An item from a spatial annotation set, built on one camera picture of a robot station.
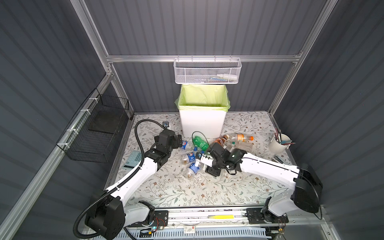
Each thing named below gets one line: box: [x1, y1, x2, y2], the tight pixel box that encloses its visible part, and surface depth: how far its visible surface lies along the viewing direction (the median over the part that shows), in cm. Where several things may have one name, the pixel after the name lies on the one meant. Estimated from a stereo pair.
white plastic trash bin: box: [179, 109, 227, 138], surface depth 91 cm
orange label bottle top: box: [231, 133, 255, 143], surface depth 104 cm
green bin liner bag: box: [174, 84, 231, 112], surface depth 98 cm
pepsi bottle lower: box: [187, 162, 200, 178], surface depth 86 cm
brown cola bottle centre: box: [213, 134, 230, 146], surface depth 101 cm
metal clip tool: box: [271, 155, 284, 164], surface depth 93 cm
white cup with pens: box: [269, 127, 296, 154], surface depth 94 cm
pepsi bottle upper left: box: [181, 140, 195, 151], surface depth 99 cm
